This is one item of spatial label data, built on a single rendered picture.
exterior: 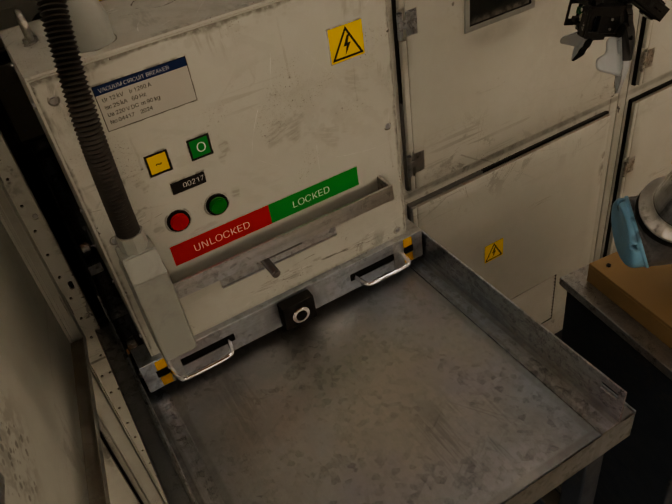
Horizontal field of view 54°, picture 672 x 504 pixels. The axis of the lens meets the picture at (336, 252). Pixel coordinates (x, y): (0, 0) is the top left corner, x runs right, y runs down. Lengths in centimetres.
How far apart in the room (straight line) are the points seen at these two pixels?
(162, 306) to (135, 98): 27
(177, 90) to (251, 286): 35
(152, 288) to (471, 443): 49
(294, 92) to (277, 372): 45
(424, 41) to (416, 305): 50
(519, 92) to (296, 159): 69
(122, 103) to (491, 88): 85
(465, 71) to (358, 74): 45
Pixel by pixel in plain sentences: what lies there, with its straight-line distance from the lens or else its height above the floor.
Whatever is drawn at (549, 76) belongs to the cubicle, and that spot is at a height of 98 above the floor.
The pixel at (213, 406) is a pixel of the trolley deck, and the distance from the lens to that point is 109.
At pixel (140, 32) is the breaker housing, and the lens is 90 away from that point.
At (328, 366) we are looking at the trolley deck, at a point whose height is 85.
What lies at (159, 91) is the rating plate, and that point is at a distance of 88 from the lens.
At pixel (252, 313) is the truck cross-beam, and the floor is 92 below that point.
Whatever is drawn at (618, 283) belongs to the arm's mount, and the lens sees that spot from 131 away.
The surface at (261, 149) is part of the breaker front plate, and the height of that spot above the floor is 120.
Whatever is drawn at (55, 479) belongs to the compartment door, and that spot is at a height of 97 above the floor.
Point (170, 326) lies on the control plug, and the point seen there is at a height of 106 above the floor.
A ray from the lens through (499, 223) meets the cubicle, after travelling 170.
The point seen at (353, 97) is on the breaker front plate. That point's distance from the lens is 101.
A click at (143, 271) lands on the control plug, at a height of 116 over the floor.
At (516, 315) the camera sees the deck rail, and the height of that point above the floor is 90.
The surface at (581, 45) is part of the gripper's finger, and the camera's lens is 135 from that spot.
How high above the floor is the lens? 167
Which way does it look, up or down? 39 degrees down
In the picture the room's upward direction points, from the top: 10 degrees counter-clockwise
